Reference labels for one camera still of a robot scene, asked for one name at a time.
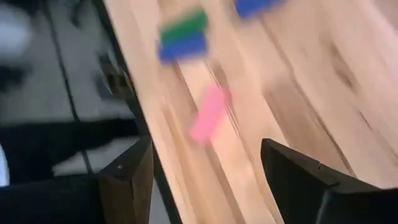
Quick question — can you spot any blue wooden block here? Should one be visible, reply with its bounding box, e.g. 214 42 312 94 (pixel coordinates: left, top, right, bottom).
233 0 287 19
157 30 208 65

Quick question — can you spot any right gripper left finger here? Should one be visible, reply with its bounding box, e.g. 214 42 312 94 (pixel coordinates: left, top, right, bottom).
0 136 155 224

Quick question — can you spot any pink wooden block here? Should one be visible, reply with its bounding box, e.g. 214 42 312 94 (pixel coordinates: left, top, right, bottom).
188 86 231 146

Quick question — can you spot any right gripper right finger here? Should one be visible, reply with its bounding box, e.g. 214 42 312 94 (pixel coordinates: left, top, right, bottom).
260 138 398 224

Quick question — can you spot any green wooden block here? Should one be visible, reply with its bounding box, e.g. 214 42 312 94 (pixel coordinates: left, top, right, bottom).
159 8 208 44

